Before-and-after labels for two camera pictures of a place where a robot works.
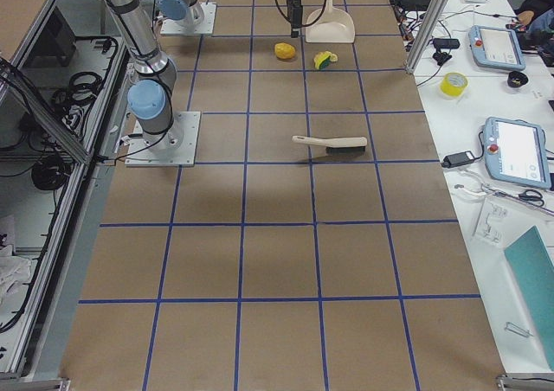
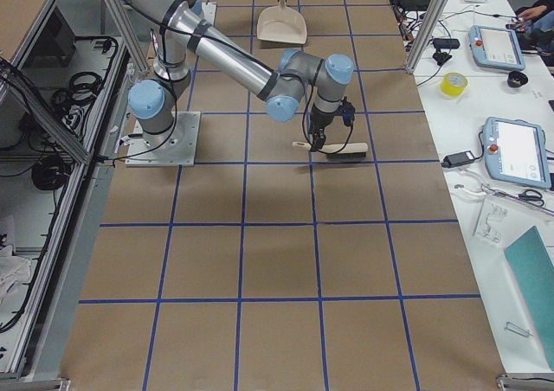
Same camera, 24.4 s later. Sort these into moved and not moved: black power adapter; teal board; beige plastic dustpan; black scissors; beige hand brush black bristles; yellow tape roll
Moved: beige hand brush black bristles; beige plastic dustpan
Not moved: teal board; black scissors; black power adapter; yellow tape roll
